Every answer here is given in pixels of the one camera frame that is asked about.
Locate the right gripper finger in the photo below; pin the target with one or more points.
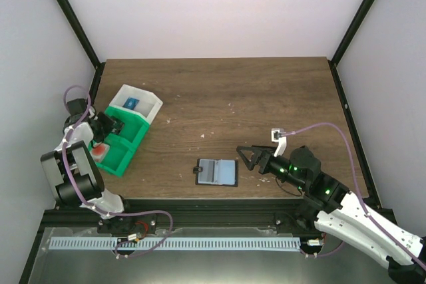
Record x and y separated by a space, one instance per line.
250 155
263 148

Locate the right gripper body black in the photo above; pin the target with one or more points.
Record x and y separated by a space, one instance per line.
276 171

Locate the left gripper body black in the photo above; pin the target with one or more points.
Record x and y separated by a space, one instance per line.
100 134

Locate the black leather card holder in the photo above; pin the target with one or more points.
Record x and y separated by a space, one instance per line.
213 172

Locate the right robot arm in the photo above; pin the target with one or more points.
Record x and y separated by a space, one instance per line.
332 208

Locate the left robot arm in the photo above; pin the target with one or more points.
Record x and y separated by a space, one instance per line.
71 169

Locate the dark card in bin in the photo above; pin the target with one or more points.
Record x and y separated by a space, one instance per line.
117 125

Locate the red and white card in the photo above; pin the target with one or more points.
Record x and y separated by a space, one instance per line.
100 151

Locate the blue card in bin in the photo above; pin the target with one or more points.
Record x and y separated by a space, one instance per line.
130 103

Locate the green plastic bin middle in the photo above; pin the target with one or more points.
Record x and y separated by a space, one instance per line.
134 129

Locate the green plastic bin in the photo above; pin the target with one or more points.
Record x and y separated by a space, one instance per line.
134 129
118 156

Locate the green plastic bin front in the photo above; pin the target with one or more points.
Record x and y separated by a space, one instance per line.
118 156

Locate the white plastic bin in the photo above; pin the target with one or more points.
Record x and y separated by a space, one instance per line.
148 106

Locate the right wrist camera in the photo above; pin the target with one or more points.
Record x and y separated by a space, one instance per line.
278 136

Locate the black aluminium frame rail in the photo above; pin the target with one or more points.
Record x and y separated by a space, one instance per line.
276 214

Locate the light blue cable duct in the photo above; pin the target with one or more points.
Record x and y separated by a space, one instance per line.
178 244

